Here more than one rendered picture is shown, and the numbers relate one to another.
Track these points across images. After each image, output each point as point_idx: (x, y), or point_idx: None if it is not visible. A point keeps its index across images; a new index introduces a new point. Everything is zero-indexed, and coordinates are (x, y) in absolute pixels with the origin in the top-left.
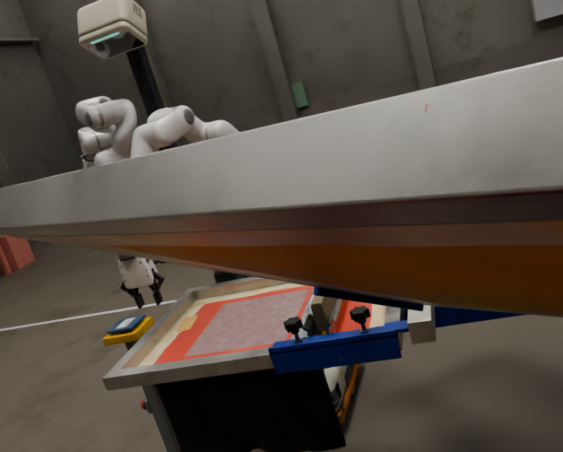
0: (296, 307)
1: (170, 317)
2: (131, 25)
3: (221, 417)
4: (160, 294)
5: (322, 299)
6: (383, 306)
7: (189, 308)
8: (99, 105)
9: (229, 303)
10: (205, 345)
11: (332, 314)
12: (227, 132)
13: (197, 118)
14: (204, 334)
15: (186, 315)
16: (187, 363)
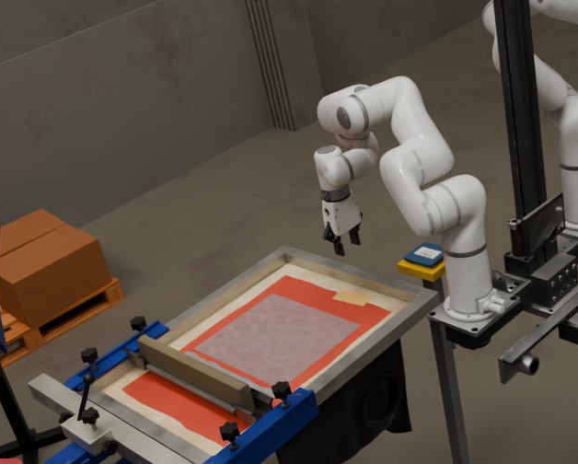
0: (250, 369)
1: (364, 279)
2: None
3: None
4: (338, 249)
5: (143, 342)
6: (146, 417)
7: (400, 300)
8: (491, 5)
9: (353, 330)
10: (271, 306)
11: (132, 353)
12: (383, 176)
13: (400, 127)
14: (300, 307)
15: (380, 297)
16: (225, 286)
